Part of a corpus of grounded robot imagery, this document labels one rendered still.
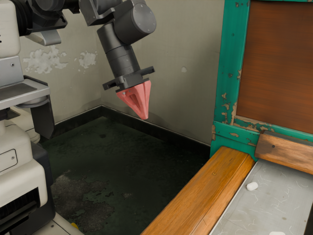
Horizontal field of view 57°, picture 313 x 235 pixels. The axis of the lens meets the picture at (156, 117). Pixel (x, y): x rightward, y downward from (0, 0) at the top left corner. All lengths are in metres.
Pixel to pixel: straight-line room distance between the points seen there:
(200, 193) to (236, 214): 0.10
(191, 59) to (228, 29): 1.23
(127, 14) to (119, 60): 0.09
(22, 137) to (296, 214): 0.72
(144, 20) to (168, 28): 1.61
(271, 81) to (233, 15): 0.21
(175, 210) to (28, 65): 1.91
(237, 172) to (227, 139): 0.15
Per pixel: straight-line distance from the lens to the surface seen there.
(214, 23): 1.95
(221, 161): 0.90
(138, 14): 0.54
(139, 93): 0.58
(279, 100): 0.88
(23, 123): 1.13
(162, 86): 2.29
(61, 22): 0.84
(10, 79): 0.74
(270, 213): 0.80
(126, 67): 0.58
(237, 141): 0.96
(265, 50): 0.86
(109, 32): 0.59
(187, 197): 0.75
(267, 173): 0.93
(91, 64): 2.76
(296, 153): 0.87
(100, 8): 0.60
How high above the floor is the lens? 1.26
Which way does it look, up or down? 26 degrees down
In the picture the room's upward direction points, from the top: straight up
